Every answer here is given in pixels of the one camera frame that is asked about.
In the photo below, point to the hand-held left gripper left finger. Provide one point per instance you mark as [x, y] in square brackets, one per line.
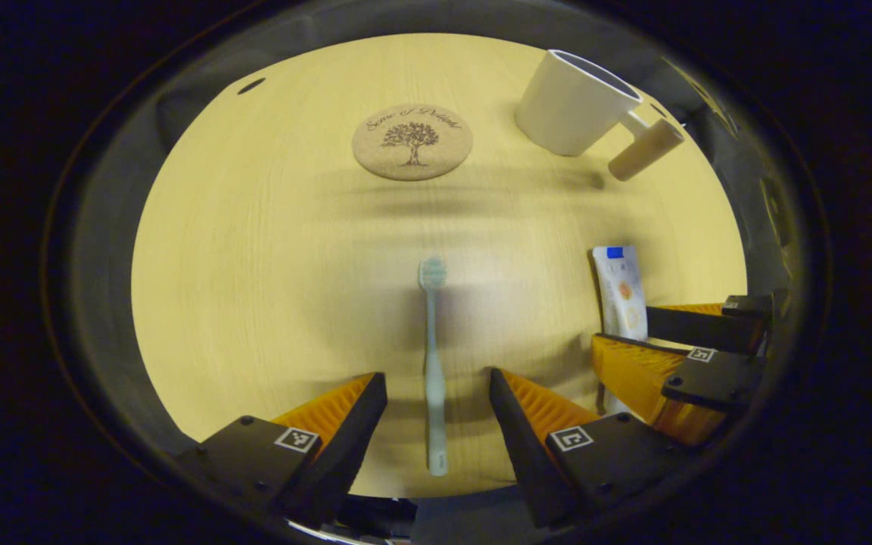
[353, 446]

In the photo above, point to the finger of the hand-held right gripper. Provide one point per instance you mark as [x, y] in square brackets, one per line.
[693, 329]
[708, 375]

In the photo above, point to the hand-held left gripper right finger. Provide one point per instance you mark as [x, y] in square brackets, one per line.
[519, 454]

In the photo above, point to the white toothpaste tube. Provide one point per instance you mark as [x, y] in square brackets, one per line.
[621, 291]

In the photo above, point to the pale blue toothbrush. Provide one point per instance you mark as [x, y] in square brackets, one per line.
[433, 363]

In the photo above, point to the round cork coaster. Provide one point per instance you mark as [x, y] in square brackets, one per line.
[412, 141]

